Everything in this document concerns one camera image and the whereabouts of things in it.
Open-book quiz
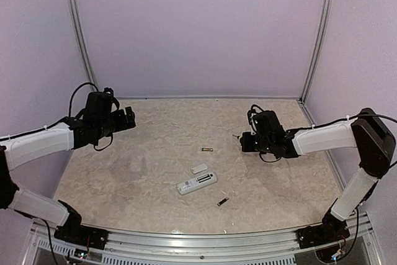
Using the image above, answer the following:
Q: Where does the aluminium corner post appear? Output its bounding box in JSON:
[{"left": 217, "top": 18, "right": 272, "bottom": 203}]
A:
[
  {"left": 300, "top": 0, "right": 332, "bottom": 104},
  {"left": 68, "top": 0, "right": 98, "bottom": 86}
]

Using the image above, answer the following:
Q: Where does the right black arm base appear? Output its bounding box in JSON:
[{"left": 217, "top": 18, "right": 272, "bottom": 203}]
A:
[{"left": 296, "top": 209, "right": 350, "bottom": 249}]

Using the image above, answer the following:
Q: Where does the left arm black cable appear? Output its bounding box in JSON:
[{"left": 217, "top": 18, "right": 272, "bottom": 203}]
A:
[{"left": 0, "top": 82, "right": 120, "bottom": 151}]

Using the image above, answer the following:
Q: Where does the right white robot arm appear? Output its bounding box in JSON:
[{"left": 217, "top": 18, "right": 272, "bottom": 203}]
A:
[{"left": 238, "top": 105, "right": 396, "bottom": 243}]

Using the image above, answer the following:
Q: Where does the left aluminium corner post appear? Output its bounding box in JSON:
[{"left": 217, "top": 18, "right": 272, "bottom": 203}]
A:
[{"left": 68, "top": 0, "right": 98, "bottom": 86}]

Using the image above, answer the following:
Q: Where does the white battery cover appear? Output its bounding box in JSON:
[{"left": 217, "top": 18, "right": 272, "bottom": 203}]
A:
[{"left": 190, "top": 164, "right": 208, "bottom": 174}]

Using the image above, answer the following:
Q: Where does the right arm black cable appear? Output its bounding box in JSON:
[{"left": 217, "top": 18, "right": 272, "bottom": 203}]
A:
[{"left": 248, "top": 104, "right": 397, "bottom": 169}]

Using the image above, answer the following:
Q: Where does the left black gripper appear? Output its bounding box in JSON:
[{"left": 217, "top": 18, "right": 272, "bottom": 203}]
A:
[{"left": 96, "top": 106, "right": 135, "bottom": 140}]

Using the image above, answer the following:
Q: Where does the white remote control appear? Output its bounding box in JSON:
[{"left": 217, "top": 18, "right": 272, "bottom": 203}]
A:
[{"left": 176, "top": 172, "right": 218, "bottom": 195}]

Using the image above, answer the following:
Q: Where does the right aluminium corner post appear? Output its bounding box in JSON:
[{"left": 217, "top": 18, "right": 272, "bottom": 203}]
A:
[{"left": 300, "top": 0, "right": 332, "bottom": 104}]

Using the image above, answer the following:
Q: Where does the front aluminium rail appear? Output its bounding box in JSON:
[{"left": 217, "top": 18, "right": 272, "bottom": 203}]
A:
[{"left": 29, "top": 212, "right": 373, "bottom": 265}]

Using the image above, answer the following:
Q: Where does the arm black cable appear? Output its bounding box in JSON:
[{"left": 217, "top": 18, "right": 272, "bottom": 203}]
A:
[
  {"left": 248, "top": 104, "right": 397, "bottom": 169},
  {"left": 0, "top": 82, "right": 120, "bottom": 151}
]

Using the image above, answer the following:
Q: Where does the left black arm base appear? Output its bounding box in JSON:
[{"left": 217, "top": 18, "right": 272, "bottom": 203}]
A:
[{"left": 54, "top": 200, "right": 109, "bottom": 250}]

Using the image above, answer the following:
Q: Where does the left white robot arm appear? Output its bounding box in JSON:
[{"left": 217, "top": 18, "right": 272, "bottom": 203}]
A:
[{"left": 1, "top": 88, "right": 136, "bottom": 243}]

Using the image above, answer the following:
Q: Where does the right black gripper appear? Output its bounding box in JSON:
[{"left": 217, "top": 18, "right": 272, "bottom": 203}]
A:
[{"left": 241, "top": 130, "right": 273, "bottom": 153}]

